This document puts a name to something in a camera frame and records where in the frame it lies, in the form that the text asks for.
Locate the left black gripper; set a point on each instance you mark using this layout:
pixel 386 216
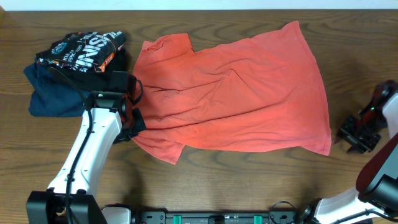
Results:
pixel 137 123

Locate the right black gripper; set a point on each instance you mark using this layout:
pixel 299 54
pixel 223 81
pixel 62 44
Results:
pixel 345 132

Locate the red orange t-shirt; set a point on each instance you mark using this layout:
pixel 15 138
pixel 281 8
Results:
pixel 257 94

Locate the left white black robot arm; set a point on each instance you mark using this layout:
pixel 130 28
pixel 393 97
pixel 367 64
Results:
pixel 110 117

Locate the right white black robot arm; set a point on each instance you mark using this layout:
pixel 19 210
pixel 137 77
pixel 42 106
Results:
pixel 375 192

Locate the folded black printed shirt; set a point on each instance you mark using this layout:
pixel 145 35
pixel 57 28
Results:
pixel 83 51

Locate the folded navy blue shirt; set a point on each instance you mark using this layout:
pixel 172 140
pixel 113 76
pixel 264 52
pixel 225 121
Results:
pixel 52 97

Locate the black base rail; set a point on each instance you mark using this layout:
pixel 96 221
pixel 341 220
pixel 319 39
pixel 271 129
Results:
pixel 273 217

